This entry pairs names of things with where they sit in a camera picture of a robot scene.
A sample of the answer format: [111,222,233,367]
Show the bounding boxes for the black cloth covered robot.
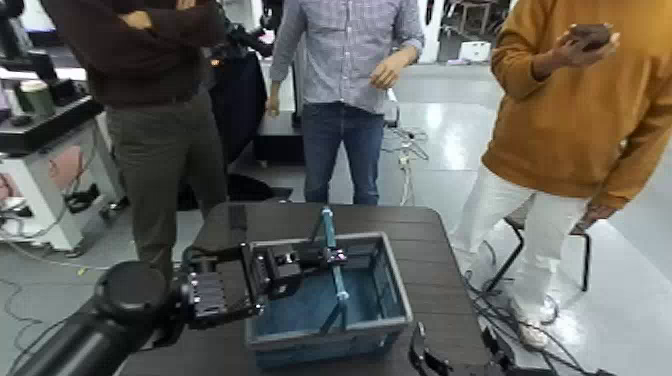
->
[208,5,282,161]

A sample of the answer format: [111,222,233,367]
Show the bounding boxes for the black thin floor cable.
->
[0,278,69,376]

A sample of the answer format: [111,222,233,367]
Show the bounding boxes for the black floor cable bundle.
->
[464,278,621,376]

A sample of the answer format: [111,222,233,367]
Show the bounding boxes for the small white box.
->
[458,40,493,64]

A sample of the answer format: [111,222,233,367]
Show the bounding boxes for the grey floor cable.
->
[0,238,138,274]

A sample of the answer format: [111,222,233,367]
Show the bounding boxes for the black monitor equipment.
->
[0,0,60,83]

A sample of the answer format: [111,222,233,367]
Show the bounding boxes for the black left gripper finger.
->
[253,245,349,270]
[258,264,306,302]

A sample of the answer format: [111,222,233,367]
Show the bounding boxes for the tangled grey floor cables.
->
[383,125,430,162]

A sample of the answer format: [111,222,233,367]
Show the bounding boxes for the dark smartphone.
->
[568,22,614,52]

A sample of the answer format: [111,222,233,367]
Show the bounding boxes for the white machine column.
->
[419,0,446,65]

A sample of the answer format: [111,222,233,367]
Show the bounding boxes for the person in checked grey shirt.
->
[264,0,426,207]

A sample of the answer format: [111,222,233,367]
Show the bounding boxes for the person in brown sweater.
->
[39,0,231,287]

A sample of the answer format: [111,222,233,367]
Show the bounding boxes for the black metal frame chair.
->
[481,209,593,295]

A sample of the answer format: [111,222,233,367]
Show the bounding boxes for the green cup with lid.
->
[19,80,57,118]

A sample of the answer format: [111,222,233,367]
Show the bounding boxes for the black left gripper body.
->
[180,242,266,331]

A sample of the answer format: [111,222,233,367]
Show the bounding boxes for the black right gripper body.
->
[433,357,552,376]

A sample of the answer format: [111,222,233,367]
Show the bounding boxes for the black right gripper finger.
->
[481,326,516,371]
[408,322,442,376]

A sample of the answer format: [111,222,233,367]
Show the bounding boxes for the person in mustard sweater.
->
[450,0,672,352]

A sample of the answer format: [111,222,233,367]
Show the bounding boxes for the blue crate carry handle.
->
[313,206,351,335]

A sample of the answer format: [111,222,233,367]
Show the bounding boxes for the white power strip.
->
[397,152,417,207]

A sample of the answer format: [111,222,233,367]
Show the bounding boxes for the white equipment cart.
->
[0,94,127,253]

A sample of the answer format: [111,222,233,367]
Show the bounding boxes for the black low platform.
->
[253,109,306,165]

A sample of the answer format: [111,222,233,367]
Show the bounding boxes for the black cable bundle on cart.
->
[63,183,102,214]

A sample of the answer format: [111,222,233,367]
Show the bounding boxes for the blue-grey folding plastic crate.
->
[243,231,414,371]

